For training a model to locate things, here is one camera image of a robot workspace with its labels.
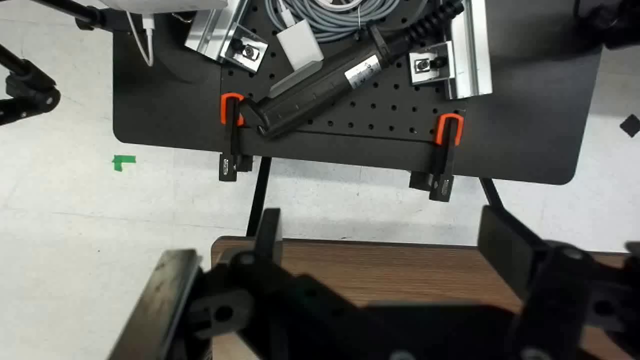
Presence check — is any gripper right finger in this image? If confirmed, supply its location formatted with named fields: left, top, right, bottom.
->
left=477, top=204, right=640, bottom=360

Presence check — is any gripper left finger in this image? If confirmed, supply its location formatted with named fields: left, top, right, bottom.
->
left=107, top=207, right=353, bottom=360

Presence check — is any green tape mark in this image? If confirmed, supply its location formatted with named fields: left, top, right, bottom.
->
left=112, top=154, right=137, bottom=173

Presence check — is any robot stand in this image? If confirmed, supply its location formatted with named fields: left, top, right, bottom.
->
left=112, top=0, right=603, bottom=238

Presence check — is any orange and black clamp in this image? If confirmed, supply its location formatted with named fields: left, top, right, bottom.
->
left=218, top=92, right=254, bottom=183
left=408, top=113, right=465, bottom=203

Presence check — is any black tape mark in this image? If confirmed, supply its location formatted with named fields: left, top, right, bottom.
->
left=619, top=113, right=640, bottom=139

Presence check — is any white power adapter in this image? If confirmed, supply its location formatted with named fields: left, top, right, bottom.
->
left=276, top=19, right=325, bottom=72

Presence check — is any white cable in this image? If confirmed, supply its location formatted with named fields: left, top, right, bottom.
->
left=125, top=11, right=157, bottom=68

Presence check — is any aluminium profile rail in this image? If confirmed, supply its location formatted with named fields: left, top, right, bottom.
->
left=184, top=0, right=269, bottom=74
left=408, top=0, right=494, bottom=101

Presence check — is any coil of grey cable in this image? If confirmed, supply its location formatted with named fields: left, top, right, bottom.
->
left=264, top=0, right=402, bottom=44

